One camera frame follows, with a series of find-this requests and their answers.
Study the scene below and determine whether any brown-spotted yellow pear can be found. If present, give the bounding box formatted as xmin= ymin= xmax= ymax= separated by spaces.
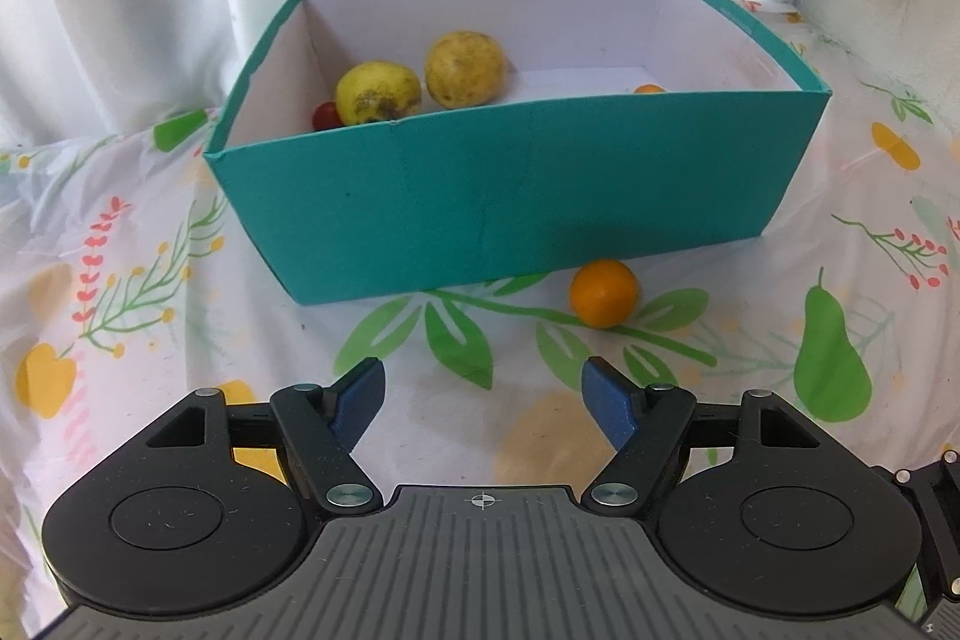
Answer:
xmin=334 ymin=61 xmax=423 ymax=127

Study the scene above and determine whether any teal cardboard box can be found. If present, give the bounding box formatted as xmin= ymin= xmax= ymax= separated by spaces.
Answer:
xmin=204 ymin=0 xmax=833 ymax=307

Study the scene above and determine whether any small orange mandarin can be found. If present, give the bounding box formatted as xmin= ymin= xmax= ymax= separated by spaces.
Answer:
xmin=568 ymin=260 xmax=641 ymax=330

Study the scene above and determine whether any smooth yellow pear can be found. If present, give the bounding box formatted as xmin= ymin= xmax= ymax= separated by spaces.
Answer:
xmin=424 ymin=31 xmax=508 ymax=109

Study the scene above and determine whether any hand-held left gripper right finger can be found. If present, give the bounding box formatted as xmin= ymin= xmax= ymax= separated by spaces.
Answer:
xmin=581 ymin=355 xmax=820 ymax=513

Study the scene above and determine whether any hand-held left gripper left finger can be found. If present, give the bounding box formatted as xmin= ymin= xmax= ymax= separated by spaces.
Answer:
xmin=145 ymin=357 xmax=380 ymax=513

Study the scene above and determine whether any floral printed tablecloth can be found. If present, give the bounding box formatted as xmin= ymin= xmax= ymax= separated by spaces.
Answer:
xmin=0 ymin=0 xmax=960 ymax=640

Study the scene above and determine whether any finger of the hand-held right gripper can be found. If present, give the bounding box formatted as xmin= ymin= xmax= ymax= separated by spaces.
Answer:
xmin=872 ymin=451 xmax=960 ymax=627

